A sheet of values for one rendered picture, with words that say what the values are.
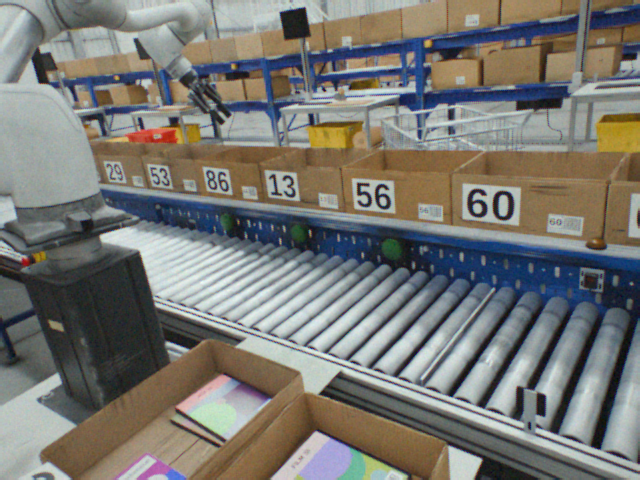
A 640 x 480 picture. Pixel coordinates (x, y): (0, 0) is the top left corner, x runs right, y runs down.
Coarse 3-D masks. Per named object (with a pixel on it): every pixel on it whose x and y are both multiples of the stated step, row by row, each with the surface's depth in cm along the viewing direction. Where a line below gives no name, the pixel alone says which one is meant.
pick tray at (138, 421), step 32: (192, 352) 110; (224, 352) 111; (160, 384) 104; (192, 384) 111; (256, 384) 108; (288, 384) 94; (96, 416) 94; (128, 416) 99; (160, 416) 104; (256, 416) 87; (64, 448) 89; (96, 448) 94; (128, 448) 97; (160, 448) 95; (192, 448) 94; (224, 448) 82
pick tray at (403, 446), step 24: (288, 408) 88; (312, 408) 92; (336, 408) 88; (264, 432) 83; (288, 432) 89; (312, 432) 94; (336, 432) 90; (360, 432) 87; (384, 432) 83; (408, 432) 80; (240, 456) 79; (264, 456) 84; (288, 456) 90; (384, 456) 85; (408, 456) 82; (432, 456) 79
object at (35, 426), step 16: (48, 384) 122; (16, 400) 118; (32, 400) 117; (0, 416) 113; (16, 416) 112; (32, 416) 112; (48, 416) 111; (0, 432) 108; (16, 432) 107; (32, 432) 107; (48, 432) 106; (64, 432) 105; (0, 448) 103; (16, 448) 103; (32, 448) 102; (0, 464) 99; (16, 464) 99; (32, 464) 98; (464, 464) 85; (480, 464) 84
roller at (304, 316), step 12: (372, 264) 164; (348, 276) 157; (360, 276) 158; (336, 288) 150; (348, 288) 153; (324, 300) 145; (336, 300) 148; (300, 312) 139; (312, 312) 140; (288, 324) 134; (300, 324) 136; (276, 336) 131; (288, 336) 132
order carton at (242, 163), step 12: (216, 156) 223; (228, 156) 228; (240, 156) 234; (252, 156) 232; (264, 156) 227; (276, 156) 223; (228, 168) 201; (240, 168) 197; (252, 168) 193; (204, 180) 214; (240, 180) 200; (252, 180) 196; (204, 192) 217; (216, 192) 212; (240, 192) 203
